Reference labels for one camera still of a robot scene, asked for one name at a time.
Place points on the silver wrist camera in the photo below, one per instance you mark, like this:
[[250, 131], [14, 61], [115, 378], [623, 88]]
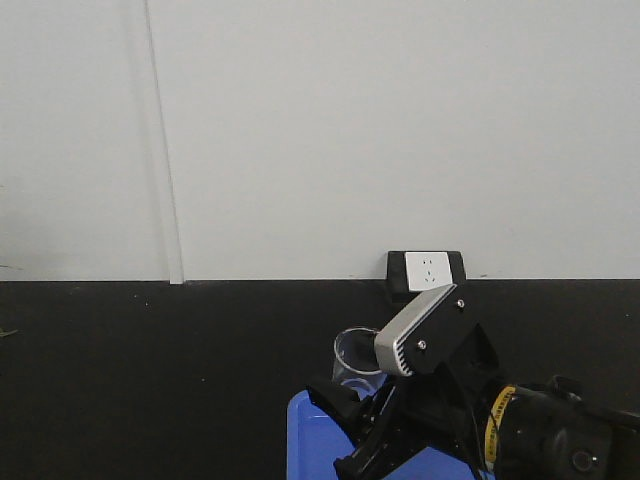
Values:
[[390, 342]]

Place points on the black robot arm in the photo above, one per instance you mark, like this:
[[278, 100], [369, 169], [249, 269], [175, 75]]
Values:
[[536, 431]]

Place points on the white wall trim strip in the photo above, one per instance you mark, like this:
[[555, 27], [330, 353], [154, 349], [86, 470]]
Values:
[[162, 167]]

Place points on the black and white power socket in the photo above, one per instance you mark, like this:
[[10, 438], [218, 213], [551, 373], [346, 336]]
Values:
[[412, 272]]

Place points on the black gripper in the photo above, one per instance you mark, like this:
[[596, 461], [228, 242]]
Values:
[[444, 403]]

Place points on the blue plastic tray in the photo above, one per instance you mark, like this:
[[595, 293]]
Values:
[[315, 441]]

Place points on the clear glass beaker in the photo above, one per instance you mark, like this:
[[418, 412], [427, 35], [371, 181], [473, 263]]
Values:
[[355, 362]]

